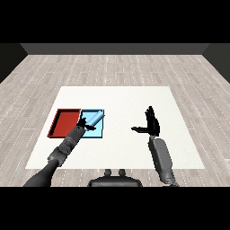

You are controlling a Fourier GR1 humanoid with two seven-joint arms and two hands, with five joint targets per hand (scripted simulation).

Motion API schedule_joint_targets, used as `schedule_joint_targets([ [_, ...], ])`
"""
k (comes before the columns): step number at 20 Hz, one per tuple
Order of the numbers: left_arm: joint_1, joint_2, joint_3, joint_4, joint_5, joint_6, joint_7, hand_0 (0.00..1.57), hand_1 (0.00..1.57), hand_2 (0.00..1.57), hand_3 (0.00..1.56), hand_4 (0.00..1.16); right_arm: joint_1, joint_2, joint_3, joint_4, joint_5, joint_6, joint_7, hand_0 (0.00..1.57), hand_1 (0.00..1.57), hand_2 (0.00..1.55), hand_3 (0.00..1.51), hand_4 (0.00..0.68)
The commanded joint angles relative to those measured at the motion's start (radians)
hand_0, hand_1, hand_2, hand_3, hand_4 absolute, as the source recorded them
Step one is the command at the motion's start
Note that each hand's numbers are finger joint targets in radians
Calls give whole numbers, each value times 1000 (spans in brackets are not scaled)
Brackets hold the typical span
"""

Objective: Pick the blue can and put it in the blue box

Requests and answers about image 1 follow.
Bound red shallow open box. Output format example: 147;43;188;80
47;108;82;139

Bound light blue shallow open box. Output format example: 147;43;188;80
78;109;105;139

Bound light blue can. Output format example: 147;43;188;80
85;110;105;128

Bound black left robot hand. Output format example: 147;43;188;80
75;117;97;132

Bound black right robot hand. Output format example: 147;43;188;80
130;105;161;137

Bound dark grey robot body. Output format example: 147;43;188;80
87;169;144;188

